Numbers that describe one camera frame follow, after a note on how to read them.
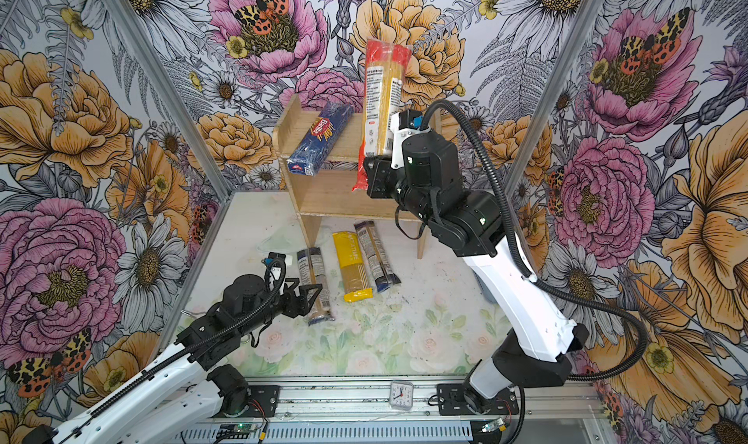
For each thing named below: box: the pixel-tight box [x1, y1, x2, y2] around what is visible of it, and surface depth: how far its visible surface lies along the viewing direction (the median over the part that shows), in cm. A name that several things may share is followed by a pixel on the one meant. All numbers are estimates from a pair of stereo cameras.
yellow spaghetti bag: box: [332, 230, 374, 303], surface depth 101 cm
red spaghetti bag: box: [352, 37, 413, 191], surface depth 53 cm
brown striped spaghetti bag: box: [353, 221, 403, 294], surface depth 101 cm
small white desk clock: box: [389, 380, 414, 411], surface depth 75 cm
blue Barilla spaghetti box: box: [286, 101, 356, 177], surface depth 70 cm
